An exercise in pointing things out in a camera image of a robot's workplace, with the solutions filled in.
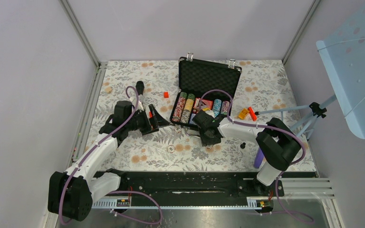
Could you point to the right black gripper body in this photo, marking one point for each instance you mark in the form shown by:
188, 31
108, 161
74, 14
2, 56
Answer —
206, 139

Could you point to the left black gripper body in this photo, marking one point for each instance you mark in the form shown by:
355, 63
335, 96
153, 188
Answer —
140, 121

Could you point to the single red poker chip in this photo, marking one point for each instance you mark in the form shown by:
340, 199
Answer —
171, 149

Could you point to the black poker case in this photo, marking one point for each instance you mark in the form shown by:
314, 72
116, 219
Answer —
208, 79

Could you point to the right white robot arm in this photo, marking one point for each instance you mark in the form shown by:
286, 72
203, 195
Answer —
277, 143

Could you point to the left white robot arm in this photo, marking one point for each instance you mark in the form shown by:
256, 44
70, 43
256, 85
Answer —
73, 192

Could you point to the black cylinder orange cap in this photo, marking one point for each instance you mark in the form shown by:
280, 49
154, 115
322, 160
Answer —
139, 87

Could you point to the yellow block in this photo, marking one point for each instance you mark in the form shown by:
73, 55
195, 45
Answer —
243, 114

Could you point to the black chess pawn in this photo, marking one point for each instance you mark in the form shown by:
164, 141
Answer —
243, 145

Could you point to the red lego piece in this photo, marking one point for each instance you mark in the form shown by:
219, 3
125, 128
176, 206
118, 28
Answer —
252, 114

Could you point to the floral table mat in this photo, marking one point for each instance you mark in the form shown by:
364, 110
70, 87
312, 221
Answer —
263, 85

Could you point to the light blue music stand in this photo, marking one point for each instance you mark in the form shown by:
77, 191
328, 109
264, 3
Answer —
343, 55

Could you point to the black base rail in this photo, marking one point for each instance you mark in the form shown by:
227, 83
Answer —
174, 189

